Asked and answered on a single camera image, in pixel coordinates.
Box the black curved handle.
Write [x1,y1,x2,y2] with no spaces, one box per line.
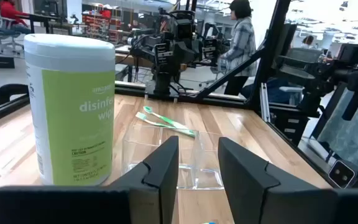
[0,83,30,108]

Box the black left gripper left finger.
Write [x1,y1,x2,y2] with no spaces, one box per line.
[109,136,180,224]

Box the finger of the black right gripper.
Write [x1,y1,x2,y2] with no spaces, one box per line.
[165,42,185,66]
[183,42,202,65]

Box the silver aluminium bracket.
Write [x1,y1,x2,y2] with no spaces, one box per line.
[259,82,272,123]

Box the clear acrylic organizer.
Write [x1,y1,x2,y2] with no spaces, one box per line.
[121,124,225,190]

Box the red parts shelf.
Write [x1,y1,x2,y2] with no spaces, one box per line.
[81,12,122,43]

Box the green white wipes canister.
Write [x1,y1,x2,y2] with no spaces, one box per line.
[23,33,116,187]

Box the person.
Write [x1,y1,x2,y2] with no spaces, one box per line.
[301,34,316,50]
[219,0,258,96]
[0,0,32,34]

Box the pale patterned curtain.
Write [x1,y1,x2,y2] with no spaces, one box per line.
[317,27,358,177]

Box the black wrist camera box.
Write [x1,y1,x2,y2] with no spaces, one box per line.
[173,18,196,41]

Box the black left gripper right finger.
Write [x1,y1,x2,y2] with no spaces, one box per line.
[218,137,337,224]

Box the small black camera box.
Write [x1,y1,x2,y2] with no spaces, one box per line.
[327,160,357,190]

